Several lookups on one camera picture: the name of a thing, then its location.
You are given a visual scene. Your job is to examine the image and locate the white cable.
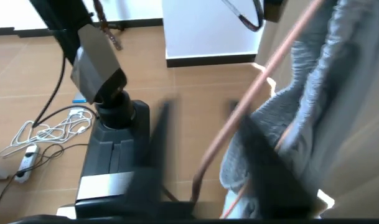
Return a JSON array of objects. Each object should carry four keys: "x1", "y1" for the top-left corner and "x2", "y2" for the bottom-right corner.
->
[{"x1": 0, "y1": 107, "x2": 93, "y2": 158}]

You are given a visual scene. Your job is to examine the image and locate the thin black cable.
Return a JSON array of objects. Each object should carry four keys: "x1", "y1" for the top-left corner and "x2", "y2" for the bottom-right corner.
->
[{"x1": 0, "y1": 142, "x2": 90, "y2": 218}]

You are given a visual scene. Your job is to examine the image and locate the white power strip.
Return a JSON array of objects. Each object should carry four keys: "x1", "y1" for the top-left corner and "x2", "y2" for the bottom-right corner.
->
[{"x1": 14, "y1": 144, "x2": 40, "y2": 184}]

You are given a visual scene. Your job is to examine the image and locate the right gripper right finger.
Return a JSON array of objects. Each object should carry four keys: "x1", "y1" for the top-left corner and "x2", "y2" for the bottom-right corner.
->
[{"x1": 238, "y1": 116, "x2": 317, "y2": 218}]

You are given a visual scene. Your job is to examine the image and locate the small blue object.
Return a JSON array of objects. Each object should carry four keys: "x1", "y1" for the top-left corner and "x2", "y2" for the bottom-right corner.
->
[{"x1": 72, "y1": 92, "x2": 88, "y2": 104}]

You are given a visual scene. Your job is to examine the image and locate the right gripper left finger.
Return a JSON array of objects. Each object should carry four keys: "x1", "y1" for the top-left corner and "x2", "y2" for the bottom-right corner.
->
[{"x1": 126, "y1": 99, "x2": 195, "y2": 218}]

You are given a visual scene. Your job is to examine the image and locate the pink clothes hanger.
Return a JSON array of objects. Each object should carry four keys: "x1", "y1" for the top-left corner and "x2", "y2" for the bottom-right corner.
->
[{"x1": 190, "y1": 0, "x2": 325, "y2": 218}]

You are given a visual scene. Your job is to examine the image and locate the pale grey shorts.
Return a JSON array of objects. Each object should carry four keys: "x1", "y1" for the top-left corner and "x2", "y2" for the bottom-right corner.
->
[{"x1": 219, "y1": 0, "x2": 379, "y2": 218}]

